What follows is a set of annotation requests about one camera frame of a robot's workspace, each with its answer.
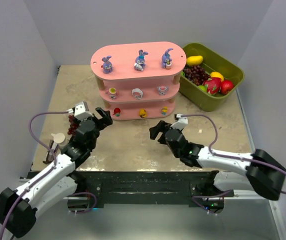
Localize purple bunny toy red bow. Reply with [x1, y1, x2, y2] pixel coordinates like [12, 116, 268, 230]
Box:
[101, 55, 113, 74]

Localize green lime toy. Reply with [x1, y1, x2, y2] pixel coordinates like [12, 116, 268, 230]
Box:
[198, 85, 207, 92]

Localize purple bunny toy with cup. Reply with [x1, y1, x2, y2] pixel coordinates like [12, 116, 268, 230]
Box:
[161, 48, 173, 69]

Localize red haired mermaid toy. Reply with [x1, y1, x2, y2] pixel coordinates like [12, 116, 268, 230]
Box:
[113, 107, 121, 117]

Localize purple grape bunch in bin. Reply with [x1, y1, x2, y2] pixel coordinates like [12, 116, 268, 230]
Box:
[183, 65, 210, 86]

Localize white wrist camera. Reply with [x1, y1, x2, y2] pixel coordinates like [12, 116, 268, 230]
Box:
[74, 101, 94, 121]
[170, 113, 188, 131]

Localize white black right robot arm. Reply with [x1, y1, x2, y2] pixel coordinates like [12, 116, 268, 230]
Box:
[149, 119, 286, 201]

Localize dark red grape bunch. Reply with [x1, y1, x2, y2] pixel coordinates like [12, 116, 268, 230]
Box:
[67, 115, 80, 136]

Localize pink toy with green centre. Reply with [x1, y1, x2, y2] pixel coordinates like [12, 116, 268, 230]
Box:
[105, 87, 118, 100]

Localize pink three-tier wooden shelf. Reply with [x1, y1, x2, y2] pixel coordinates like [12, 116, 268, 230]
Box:
[90, 41, 186, 121]

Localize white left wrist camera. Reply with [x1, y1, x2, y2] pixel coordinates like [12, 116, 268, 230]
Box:
[74, 101, 94, 121]

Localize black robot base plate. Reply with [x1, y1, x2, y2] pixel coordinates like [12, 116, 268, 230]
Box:
[30, 170, 234, 210]

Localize red apple toy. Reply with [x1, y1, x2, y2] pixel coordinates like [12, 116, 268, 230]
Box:
[220, 79, 234, 95]

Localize pink toy with blue bow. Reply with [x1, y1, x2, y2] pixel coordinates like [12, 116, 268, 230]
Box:
[157, 86, 169, 96]

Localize yellow mango toy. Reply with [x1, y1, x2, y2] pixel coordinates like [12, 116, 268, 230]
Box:
[186, 55, 204, 66]

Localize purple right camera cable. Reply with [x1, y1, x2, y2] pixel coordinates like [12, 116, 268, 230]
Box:
[181, 113, 286, 213]

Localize red dragon fruit toy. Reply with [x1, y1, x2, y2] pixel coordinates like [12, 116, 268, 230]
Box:
[203, 77, 222, 96]

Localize purple bunny toy blue ears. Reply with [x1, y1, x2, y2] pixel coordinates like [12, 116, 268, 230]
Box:
[134, 49, 148, 71]

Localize blonde blue dress doll toy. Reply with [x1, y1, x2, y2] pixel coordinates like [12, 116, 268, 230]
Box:
[161, 106, 168, 115]

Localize olive green plastic bin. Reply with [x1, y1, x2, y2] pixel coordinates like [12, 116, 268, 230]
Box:
[179, 42, 244, 112]

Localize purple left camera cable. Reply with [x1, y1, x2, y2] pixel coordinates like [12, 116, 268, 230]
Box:
[0, 108, 76, 240]

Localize purple camera cable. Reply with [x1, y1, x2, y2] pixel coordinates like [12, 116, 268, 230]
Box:
[0, 108, 76, 240]
[181, 113, 286, 213]

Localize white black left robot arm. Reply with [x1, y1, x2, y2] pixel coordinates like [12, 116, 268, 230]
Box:
[0, 102, 113, 239]

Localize pink toy with white frill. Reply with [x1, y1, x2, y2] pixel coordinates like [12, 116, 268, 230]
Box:
[131, 88, 143, 100]

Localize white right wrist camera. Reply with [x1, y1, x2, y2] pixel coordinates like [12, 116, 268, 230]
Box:
[170, 113, 188, 131]

